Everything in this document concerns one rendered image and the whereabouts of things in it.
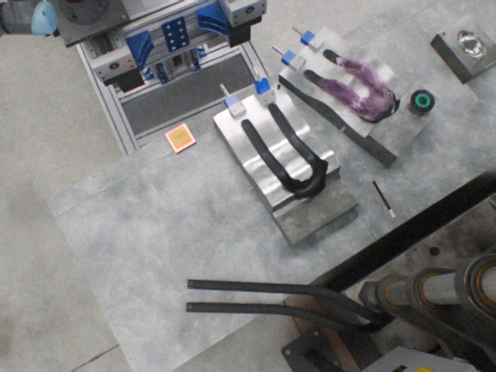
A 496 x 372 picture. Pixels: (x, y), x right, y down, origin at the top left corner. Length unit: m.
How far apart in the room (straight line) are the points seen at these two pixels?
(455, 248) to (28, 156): 2.12
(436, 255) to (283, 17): 1.73
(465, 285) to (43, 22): 1.06
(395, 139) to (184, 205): 0.73
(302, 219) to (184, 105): 1.08
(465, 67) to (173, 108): 1.33
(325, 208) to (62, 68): 1.86
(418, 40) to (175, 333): 1.36
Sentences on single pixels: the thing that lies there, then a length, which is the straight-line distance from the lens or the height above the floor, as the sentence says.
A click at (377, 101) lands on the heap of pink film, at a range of 1.60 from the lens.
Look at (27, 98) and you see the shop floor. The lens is 2.82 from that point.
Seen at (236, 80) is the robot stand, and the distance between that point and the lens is 2.35.
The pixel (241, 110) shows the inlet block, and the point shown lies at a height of 0.92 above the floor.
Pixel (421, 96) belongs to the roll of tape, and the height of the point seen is 0.94.
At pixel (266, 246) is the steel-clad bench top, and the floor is 0.80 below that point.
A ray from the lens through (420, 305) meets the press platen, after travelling 1.06.
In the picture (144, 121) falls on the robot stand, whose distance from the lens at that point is 2.31.
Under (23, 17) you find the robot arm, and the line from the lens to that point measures 1.24.
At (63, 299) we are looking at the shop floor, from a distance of 2.46.
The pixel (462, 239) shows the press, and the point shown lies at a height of 0.78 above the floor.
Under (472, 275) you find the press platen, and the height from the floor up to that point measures 1.54.
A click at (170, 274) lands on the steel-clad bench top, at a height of 0.80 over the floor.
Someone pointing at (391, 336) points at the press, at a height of 0.78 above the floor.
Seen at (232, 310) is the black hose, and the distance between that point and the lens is 1.43.
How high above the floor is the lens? 2.28
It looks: 75 degrees down
